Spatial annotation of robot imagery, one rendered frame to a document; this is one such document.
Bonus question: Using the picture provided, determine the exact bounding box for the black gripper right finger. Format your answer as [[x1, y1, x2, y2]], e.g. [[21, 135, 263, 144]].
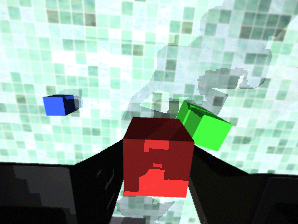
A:
[[188, 145, 298, 224]]

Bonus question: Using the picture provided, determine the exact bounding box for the green block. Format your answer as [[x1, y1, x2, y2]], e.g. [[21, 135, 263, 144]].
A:
[[176, 101, 214, 125], [184, 107, 232, 151]]

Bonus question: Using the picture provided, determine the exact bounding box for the red block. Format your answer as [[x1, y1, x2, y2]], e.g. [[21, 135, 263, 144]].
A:
[[123, 117, 195, 198]]

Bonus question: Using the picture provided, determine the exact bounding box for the blue block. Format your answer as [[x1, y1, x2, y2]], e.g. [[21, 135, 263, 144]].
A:
[[43, 94, 76, 116]]

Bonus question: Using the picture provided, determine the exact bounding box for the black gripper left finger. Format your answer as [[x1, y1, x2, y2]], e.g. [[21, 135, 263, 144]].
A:
[[0, 139, 124, 224]]

